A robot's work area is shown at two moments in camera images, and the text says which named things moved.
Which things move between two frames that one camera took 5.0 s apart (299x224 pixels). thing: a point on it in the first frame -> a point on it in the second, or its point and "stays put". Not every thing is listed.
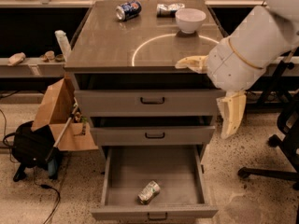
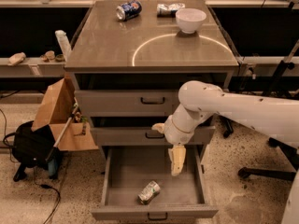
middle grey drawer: (153, 135) stays put
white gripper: (231, 66) -> (175, 133)
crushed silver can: (149, 193) stays put
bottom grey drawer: (179, 170) stays put
